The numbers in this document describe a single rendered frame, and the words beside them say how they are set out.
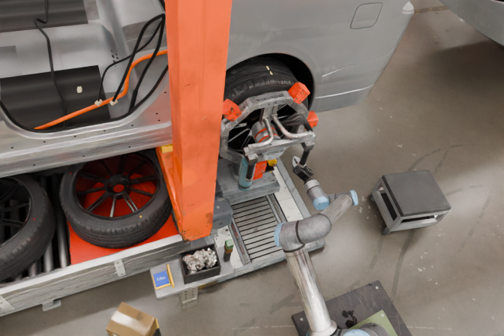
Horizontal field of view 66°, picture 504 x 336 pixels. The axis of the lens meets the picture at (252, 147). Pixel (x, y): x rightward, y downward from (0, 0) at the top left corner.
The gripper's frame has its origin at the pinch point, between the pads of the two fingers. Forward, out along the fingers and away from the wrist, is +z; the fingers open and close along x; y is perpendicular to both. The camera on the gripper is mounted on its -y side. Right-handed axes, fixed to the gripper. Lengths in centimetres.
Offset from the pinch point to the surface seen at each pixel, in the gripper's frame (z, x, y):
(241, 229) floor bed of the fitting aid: -10, -65, 16
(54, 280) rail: -21, -122, -89
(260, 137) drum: 1.9, 0.3, -36.9
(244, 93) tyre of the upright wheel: 15, 12, -59
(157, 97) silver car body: 25, -20, -90
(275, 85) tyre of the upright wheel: 15, 26, -47
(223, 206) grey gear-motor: -7, -51, -19
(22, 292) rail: -21, -136, -98
